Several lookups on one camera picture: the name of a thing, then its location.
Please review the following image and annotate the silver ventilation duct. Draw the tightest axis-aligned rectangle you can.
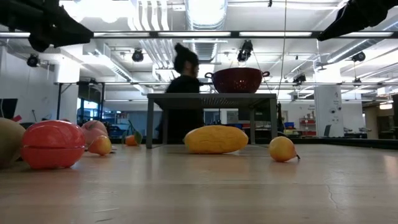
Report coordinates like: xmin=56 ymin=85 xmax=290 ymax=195
xmin=185 ymin=0 xmax=229 ymax=63

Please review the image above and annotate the purple perforated colander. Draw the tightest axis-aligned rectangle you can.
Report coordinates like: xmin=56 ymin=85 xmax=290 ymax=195
xmin=204 ymin=67 xmax=271 ymax=95

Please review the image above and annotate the small shelf with red bins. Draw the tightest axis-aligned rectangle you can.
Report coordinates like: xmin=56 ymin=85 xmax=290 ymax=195
xmin=298 ymin=116 xmax=317 ymax=138

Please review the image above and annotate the black background workbench frame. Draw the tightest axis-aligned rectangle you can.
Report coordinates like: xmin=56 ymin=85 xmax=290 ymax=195
xmin=54 ymin=80 xmax=398 ymax=125

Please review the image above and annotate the small yellow-red toy pear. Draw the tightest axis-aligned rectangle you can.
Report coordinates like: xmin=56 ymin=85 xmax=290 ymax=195
xmin=267 ymin=136 xmax=301 ymax=162
xmin=88 ymin=135 xmax=113 ymax=156

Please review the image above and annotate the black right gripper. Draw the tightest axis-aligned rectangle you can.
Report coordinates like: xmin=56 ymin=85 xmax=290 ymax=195
xmin=317 ymin=0 xmax=398 ymax=42

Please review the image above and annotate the brown toy kiwi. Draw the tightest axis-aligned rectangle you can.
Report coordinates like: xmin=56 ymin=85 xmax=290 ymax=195
xmin=0 ymin=117 xmax=26 ymax=169

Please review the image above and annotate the black ceiling spotlight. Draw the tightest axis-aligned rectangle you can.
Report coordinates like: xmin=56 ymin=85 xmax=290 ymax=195
xmin=351 ymin=51 xmax=367 ymax=63
xmin=236 ymin=39 xmax=254 ymax=63
xmin=26 ymin=54 xmax=40 ymax=68
xmin=131 ymin=49 xmax=145 ymax=63
xmin=292 ymin=73 xmax=307 ymax=85

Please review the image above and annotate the pink toy peach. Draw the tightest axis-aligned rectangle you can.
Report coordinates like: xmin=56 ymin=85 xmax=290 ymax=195
xmin=81 ymin=120 xmax=109 ymax=146

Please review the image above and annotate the red toy apple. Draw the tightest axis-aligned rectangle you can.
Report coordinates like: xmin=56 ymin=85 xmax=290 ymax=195
xmin=21 ymin=119 xmax=86 ymax=170

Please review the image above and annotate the black monitor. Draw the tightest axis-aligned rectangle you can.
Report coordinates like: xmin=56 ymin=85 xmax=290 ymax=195
xmin=0 ymin=98 xmax=19 ymax=121

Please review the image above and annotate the black aluminium rig frame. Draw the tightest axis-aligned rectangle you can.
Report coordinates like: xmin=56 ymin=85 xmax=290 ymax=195
xmin=0 ymin=30 xmax=398 ymax=150

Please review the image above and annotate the orange toy mango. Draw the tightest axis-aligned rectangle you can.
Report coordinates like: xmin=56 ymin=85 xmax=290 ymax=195
xmin=183 ymin=124 xmax=249 ymax=155

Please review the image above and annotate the white pillar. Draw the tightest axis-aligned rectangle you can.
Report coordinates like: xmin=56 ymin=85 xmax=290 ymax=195
xmin=313 ymin=85 xmax=345 ymax=138

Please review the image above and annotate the thin black hanging cable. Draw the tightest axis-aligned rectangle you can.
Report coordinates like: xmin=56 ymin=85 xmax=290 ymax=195
xmin=276 ymin=0 xmax=287 ymax=100

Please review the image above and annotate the person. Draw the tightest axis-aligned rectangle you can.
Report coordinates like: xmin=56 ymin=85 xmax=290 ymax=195
xmin=156 ymin=42 xmax=206 ymax=144

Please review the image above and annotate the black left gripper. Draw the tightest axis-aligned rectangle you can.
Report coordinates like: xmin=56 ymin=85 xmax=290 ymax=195
xmin=0 ymin=0 xmax=95 ymax=53

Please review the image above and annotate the grey perforated metal stand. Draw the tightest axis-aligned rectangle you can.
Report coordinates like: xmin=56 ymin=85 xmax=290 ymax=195
xmin=146 ymin=93 xmax=279 ymax=149

